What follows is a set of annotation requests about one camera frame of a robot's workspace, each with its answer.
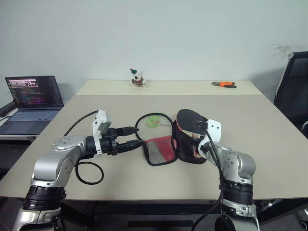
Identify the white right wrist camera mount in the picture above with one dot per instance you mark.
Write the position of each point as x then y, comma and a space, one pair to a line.
214, 130

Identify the green fuzzy charm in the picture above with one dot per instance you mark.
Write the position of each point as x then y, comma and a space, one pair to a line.
152, 122

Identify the orange black pliers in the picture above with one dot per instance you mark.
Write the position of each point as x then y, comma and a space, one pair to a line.
226, 84

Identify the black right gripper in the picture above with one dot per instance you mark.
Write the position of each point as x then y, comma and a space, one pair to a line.
196, 139

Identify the white plush dog toy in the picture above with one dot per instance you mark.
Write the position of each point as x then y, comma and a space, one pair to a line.
137, 78

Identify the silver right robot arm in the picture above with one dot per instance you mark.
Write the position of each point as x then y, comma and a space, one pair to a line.
240, 163

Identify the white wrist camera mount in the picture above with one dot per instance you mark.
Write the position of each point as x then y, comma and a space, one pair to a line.
101, 118
214, 130

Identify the red black paddle case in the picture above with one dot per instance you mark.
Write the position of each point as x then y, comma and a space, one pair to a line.
163, 149

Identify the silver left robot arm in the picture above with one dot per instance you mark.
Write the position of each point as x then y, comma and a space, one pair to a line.
67, 143

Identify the open grey laptop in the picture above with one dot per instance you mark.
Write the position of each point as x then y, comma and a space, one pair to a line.
36, 91

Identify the black office chair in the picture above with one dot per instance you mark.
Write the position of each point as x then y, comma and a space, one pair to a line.
293, 96

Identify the white side table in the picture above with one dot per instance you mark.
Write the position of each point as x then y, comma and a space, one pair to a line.
14, 137

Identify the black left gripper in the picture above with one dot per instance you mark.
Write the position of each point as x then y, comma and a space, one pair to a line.
110, 143

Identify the black oblong device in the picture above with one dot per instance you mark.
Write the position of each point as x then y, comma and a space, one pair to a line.
7, 108

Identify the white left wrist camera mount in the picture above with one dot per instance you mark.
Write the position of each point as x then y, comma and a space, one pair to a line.
101, 118

